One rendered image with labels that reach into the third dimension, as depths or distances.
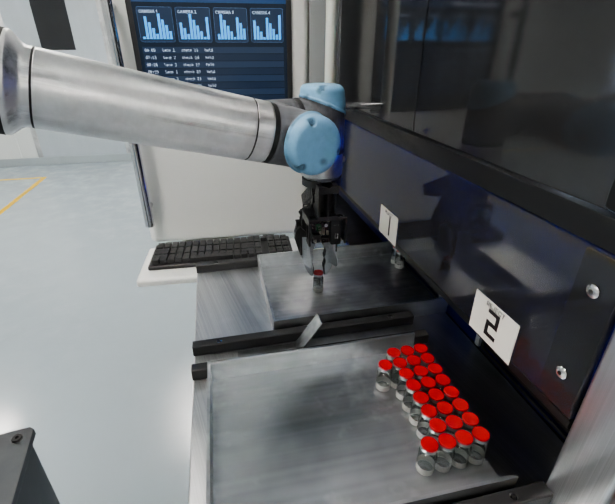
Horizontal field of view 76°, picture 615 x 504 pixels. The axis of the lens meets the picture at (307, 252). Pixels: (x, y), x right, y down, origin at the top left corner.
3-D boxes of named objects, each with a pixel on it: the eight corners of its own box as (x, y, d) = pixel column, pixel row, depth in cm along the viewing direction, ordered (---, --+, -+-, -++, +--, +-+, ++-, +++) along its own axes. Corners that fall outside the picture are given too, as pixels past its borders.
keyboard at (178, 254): (288, 239, 125) (288, 231, 124) (294, 259, 113) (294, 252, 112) (156, 248, 120) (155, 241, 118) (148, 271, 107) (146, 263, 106)
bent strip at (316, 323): (317, 340, 70) (318, 312, 68) (322, 351, 68) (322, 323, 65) (237, 352, 68) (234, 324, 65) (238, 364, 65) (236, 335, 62)
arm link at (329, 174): (296, 148, 72) (339, 146, 74) (296, 173, 74) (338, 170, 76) (305, 158, 66) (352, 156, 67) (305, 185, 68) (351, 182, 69)
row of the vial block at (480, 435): (420, 364, 65) (424, 341, 63) (487, 464, 49) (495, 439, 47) (407, 366, 64) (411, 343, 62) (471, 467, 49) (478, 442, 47)
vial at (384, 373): (386, 380, 62) (389, 357, 59) (392, 391, 60) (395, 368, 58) (373, 382, 61) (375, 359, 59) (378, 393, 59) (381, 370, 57)
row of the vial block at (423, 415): (394, 368, 64) (397, 346, 62) (454, 471, 48) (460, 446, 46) (381, 370, 64) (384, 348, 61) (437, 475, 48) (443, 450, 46)
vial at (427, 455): (428, 458, 50) (433, 433, 48) (437, 475, 48) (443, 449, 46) (412, 462, 49) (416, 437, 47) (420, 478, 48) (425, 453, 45)
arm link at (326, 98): (287, 83, 66) (332, 81, 69) (288, 149, 71) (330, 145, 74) (308, 87, 59) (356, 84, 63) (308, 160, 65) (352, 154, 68)
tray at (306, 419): (411, 348, 68) (414, 332, 67) (510, 496, 46) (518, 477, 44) (210, 379, 62) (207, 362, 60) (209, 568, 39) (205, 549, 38)
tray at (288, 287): (392, 253, 100) (393, 240, 99) (446, 312, 78) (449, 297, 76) (257, 267, 94) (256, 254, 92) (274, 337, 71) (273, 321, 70)
